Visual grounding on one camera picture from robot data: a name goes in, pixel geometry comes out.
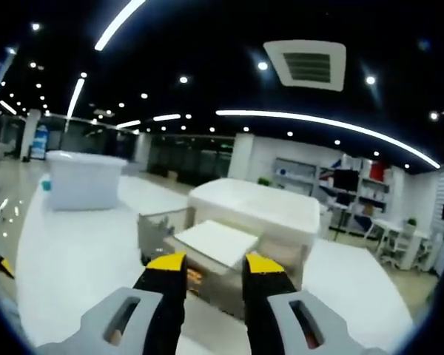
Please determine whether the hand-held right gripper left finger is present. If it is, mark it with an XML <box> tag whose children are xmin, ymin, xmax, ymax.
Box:
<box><xmin>35</xmin><ymin>251</ymin><xmax>189</xmax><ymax>355</ymax></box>

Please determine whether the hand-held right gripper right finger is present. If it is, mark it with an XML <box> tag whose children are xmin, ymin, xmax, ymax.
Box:
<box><xmin>242</xmin><ymin>253</ymin><xmax>389</xmax><ymax>355</ymax></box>

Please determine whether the white box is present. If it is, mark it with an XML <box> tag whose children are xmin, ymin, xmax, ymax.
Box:
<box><xmin>173</xmin><ymin>219</ymin><xmax>260</xmax><ymax>268</ymax></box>

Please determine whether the white plastic drawer cabinet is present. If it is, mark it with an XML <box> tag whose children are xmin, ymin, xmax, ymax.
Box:
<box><xmin>136</xmin><ymin>177</ymin><xmax>322</xmax><ymax>315</ymax></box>

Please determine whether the white desk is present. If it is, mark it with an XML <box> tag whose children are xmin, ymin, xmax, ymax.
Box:
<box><xmin>14</xmin><ymin>173</ymin><xmax>415</xmax><ymax>355</ymax></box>

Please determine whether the translucent white storage bin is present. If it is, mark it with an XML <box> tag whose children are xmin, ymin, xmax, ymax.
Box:
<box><xmin>45</xmin><ymin>149</ymin><xmax>129</xmax><ymax>212</ymax></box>

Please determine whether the blue standing banner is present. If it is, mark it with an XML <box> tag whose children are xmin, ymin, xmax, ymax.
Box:
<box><xmin>32</xmin><ymin>124</ymin><xmax>49</xmax><ymax>160</ymax></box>

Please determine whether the storage shelving unit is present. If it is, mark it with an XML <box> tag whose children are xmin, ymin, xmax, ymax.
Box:
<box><xmin>273</xmin><ymin>155</ymin><xmax>393</xmax><ymax>236</ymax></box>

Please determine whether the white cube shelf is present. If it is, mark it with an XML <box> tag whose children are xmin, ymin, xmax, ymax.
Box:
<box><xmin>370</xmin><ymin>217</ymin><xmax>434</xmax><ymax>271</ymax></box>

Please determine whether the curved ceiling light strip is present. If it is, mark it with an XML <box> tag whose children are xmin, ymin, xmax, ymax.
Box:
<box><xmin>215</xmin><ymin>109</ymin><xmax>442</xmax><ymax>169</ymax></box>

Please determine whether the ceiling air conditioner vent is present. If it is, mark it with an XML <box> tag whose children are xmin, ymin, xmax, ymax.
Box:
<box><xmin>263</xmin><ymin>39</ymin><xmax>347</xmax><ymax>92</ymax></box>

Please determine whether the straight ceiling light strip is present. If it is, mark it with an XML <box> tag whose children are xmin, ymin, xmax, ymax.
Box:
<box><xmin>94</xmin><ymin>0</ymin><xmax>147</xmax><ymax>52</ymax></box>

